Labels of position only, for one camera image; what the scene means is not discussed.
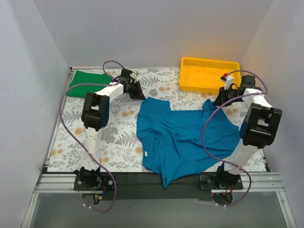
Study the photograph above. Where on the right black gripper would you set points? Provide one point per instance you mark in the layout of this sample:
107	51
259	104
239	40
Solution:
226	94

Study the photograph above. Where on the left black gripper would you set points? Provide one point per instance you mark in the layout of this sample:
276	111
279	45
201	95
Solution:
132	87

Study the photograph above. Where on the yellow plastic tray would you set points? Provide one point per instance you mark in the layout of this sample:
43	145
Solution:
203	75

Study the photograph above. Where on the blue t shirt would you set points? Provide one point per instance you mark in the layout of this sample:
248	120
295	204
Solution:
181	143

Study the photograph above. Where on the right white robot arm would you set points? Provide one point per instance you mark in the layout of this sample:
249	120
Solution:
258	129

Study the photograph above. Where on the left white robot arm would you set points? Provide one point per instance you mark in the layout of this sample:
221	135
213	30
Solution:
95	117

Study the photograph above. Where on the floral table mat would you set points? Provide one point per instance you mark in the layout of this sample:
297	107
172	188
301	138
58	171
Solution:
120	151

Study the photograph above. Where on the folded green t shirt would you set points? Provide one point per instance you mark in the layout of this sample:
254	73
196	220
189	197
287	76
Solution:
81	77

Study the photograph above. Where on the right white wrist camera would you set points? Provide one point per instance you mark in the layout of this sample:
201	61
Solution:
228	80

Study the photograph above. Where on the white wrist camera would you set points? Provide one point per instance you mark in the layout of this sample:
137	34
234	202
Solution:
228	80
134	76

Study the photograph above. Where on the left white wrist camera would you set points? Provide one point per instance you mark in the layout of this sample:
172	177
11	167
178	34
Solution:
134	76

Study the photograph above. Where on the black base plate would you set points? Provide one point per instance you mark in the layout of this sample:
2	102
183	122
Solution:
149	186

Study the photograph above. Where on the aluminium frame rail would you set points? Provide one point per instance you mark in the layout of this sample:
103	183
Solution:
64	183

